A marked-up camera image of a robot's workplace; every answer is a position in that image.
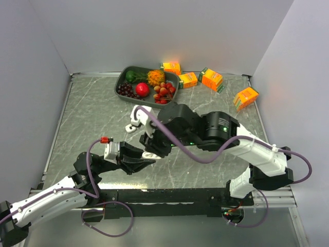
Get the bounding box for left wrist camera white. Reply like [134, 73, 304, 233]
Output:
[100, 137, 119, 164]

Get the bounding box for white oval charging case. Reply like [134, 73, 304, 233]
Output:
[142, 151, 161, 160]

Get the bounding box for orange box middle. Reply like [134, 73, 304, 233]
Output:
[178, 72, 198, 89]

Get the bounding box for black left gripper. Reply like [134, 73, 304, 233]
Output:
[95, 140, 156, 174]

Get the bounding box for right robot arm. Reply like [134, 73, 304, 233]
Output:
[131, 103, 294, 205]

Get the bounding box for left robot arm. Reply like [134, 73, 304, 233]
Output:
[1, 139, 160, 246]

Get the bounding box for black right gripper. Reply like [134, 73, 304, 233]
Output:
[140, 117, 197, 157]

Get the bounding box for orange sponge box near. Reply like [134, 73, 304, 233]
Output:
[198, 67, 224, 92]

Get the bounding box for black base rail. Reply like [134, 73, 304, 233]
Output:
[70, 187, 255, 219]

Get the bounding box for red pomegranate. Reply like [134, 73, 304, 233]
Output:
[135, 82, 150, 98]

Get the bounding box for white square charging case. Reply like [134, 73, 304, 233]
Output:
[125, 124, 137, 133]

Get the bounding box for green pepper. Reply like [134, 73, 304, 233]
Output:
[125, 70, 136, 83]

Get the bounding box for dark grey fruit tray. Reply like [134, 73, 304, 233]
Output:
[114, 66, 180, 109]

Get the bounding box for orange box back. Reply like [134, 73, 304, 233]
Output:
[160, 62, 182, 76]

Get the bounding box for orange pineapple toy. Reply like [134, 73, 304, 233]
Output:
[147, 69, 166, 87]

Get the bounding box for orange striped sponge box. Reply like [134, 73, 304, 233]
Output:
[233, 87, 259, 111]

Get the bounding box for dark purple grapes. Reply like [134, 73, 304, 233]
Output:
[116, 82, 143, 100]

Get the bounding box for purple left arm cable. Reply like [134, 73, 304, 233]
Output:
[0, 138, 102, 224]

